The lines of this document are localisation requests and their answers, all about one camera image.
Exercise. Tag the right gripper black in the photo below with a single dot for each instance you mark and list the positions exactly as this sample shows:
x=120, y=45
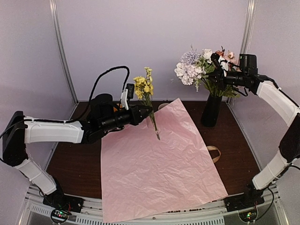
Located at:
x=219, y=78

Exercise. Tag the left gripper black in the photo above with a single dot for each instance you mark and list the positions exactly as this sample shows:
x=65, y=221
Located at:
x=136, y=117

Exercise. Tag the green fern white flower bunch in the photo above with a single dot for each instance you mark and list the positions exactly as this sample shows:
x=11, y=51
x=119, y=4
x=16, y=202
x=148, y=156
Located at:
x=229, y=91

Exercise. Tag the yellow small flower bunch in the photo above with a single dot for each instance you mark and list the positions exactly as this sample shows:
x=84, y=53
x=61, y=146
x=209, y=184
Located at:
x=144, y=88

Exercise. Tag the blue hydrangea flower bunch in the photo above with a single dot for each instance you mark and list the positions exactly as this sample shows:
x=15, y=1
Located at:
x=194, y=66

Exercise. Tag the black cylindrical vase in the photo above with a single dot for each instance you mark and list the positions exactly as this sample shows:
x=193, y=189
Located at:
x=211, y=111

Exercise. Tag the pink wrapping paper sheet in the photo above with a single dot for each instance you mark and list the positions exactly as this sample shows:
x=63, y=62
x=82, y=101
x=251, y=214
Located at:
x=143, y=173

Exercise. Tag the tan satin ribbon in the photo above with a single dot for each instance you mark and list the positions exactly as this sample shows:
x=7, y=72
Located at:
x=215, y=153

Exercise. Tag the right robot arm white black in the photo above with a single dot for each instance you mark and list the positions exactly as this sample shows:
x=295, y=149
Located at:
x=273, y=100

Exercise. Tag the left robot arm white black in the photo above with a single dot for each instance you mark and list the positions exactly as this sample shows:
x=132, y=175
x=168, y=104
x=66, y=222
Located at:
x=22, y=130

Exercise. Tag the beige floral mug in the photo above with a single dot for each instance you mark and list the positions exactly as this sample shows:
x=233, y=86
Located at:
x=162, y=106

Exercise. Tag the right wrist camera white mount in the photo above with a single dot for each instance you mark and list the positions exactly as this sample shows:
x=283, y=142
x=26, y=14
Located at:
x=220, y=62

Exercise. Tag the right aluminium frame post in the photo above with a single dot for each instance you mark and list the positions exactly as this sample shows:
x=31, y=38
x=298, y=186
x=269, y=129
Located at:
x=248, y=26

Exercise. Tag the aluminium frame post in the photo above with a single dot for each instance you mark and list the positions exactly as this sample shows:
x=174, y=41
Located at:
x=62, y=54
x=248, y=26

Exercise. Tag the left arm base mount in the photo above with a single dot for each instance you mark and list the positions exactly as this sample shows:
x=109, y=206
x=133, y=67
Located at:
x=63, y=205

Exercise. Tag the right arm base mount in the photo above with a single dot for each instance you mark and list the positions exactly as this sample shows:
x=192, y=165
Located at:
x=243, y=204

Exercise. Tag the left aluminium frame post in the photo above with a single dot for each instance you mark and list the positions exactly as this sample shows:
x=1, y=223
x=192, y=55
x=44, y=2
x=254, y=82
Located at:
x=62, y=54

